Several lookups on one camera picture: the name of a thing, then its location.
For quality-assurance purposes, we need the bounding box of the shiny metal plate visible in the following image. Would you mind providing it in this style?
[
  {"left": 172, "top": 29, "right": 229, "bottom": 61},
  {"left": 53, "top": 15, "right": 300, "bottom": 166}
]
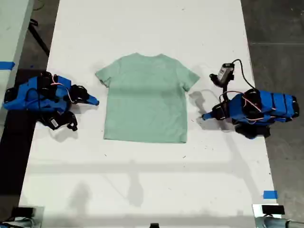
[
  {"left": 14, "top": 206, "right": 45, "bottom": 228},
  {"left": 252, "top": 203, "right": 287, "bottom": 218}
]

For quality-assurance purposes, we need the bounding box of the black camera stalk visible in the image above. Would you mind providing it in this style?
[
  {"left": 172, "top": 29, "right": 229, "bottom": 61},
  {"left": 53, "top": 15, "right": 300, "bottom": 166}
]
[{"left": 220, "top": 80, "right": 232, "bottom": 102}]

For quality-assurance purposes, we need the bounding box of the black camera cable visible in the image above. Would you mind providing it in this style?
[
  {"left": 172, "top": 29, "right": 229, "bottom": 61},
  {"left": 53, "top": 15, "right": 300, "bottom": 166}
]
[{"left": 231, "top": 58, "right": 258, "bottom": 91}]

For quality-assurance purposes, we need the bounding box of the blue tape strip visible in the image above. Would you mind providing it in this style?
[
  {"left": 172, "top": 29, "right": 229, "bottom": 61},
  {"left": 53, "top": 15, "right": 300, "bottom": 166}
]
[
  {"left": 263, "top": 190, "right": 278, "bottom": 200},
  {"left": 0, "top": 61, "right": 16, "bottom": 70}
]

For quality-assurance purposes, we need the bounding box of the pale green t-shirt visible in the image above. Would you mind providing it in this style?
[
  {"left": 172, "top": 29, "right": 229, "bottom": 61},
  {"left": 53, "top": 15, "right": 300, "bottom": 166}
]
[{"left": 95, "top": 53, "right": 201, "bottom": 144}]

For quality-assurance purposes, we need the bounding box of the black stand leg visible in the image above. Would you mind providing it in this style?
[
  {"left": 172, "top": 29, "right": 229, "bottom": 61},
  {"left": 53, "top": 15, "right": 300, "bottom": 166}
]
[{"left": 28, "top": 19, "right": 50, "bottom": 57}]

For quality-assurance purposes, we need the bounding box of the small black box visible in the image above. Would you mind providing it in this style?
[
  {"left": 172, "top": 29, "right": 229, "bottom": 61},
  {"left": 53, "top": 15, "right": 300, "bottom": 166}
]
[
  {"left": 11, "top": 207, "right": 34, "bottom": 217},
  {"left": 261, "top": 205, "right": 285, "bottom": 215}
]

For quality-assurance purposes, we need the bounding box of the grey blue object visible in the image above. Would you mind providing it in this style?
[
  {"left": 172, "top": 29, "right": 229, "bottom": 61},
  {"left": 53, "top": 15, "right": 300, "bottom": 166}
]
[
  {"left": 0, "top": 218, "right": 36, "bottom": 228},
  {"left": 255, "top": 216, "right": 304, "bottom": 228}
]

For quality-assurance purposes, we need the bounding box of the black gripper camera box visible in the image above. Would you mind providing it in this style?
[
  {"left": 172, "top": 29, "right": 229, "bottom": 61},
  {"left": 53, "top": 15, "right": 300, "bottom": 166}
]
[
  {"left": 209, "top": 62, "right": 236, "bottom": 84},
  {"left": 45, "top": 113, "right": 78, "bottom": 132}
]

